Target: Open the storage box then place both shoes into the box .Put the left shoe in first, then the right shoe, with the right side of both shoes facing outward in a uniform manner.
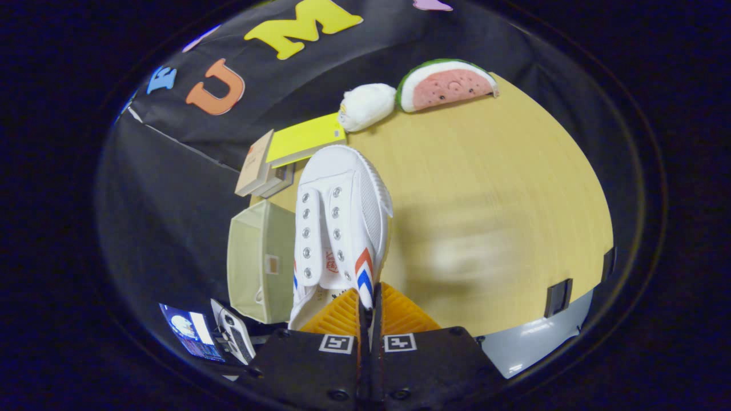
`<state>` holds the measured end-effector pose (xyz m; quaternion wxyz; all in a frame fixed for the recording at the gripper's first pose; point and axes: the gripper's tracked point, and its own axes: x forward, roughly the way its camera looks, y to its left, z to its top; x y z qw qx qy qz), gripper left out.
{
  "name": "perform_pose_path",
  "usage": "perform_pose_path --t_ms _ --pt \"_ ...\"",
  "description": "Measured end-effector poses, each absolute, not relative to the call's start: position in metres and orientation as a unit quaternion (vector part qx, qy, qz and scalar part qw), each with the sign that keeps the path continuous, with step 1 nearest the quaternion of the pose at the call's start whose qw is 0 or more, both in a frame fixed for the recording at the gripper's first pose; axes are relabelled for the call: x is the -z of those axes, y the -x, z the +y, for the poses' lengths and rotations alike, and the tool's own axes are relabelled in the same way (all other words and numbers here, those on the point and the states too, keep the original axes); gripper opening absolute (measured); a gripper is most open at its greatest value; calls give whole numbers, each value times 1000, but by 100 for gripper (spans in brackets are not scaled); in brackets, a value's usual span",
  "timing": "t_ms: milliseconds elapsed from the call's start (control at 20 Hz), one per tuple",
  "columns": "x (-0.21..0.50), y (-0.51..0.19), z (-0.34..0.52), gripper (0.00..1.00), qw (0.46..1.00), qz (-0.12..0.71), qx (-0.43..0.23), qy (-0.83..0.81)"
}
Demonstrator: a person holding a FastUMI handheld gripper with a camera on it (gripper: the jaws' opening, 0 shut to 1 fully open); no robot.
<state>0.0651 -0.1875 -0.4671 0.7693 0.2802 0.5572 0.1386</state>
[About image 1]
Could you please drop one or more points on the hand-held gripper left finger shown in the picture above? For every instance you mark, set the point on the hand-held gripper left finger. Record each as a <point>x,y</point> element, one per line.
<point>363,371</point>

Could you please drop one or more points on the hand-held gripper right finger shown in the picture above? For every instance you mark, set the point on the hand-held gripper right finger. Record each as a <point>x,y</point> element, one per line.
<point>378,371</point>

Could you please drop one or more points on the beige fabric storage box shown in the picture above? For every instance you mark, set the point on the beige fabric storage box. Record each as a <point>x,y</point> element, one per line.
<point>257,257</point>

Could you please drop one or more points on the white canvas shoe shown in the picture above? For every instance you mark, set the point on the white canvas shoe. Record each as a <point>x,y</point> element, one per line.
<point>342,171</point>

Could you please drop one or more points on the open laptop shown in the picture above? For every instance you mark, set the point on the open laptop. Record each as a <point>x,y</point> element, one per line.
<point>191,334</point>

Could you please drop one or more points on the black table clamp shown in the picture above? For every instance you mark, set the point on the black table clamp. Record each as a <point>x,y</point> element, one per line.
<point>558,298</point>

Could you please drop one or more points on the blue book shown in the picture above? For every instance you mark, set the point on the blue book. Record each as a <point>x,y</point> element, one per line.
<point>287,177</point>

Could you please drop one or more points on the white book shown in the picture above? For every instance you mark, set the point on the white book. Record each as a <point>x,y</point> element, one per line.
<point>273,181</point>

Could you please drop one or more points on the beige book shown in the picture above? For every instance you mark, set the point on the beige book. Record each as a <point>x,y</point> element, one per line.
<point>256,162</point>

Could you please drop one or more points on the yellow book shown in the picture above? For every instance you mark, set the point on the yellow book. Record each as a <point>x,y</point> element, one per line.
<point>305,140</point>

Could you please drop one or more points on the white plush toy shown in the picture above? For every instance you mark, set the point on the white plush toy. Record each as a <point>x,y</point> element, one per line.
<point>368,105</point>

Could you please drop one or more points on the watermelon slice plush toy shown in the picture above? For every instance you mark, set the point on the watermelon slice plush toy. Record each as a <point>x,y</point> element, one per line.
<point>448,85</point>

